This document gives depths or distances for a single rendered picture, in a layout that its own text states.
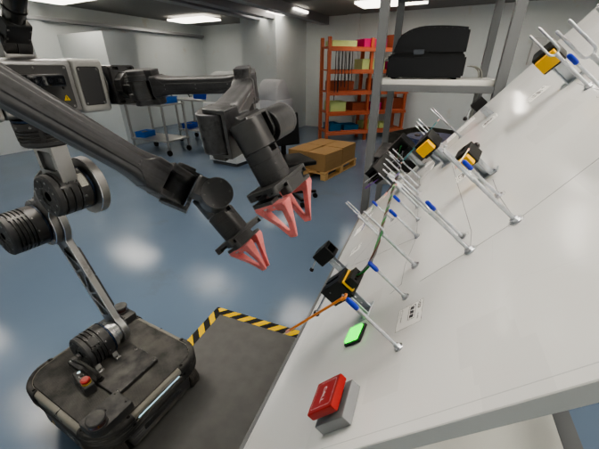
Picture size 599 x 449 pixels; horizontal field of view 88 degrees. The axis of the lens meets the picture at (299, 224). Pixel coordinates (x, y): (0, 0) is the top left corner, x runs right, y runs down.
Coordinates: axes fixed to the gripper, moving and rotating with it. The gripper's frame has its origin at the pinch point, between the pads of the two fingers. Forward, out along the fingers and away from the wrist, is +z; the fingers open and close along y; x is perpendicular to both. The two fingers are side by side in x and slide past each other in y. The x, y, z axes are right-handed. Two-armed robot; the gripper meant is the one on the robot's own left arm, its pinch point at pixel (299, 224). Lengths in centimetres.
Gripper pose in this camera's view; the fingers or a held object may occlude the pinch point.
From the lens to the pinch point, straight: 55.3
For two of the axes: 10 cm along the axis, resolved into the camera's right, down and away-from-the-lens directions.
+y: 4.6, -5.1, 7.3
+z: 4.4, 8.4, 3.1
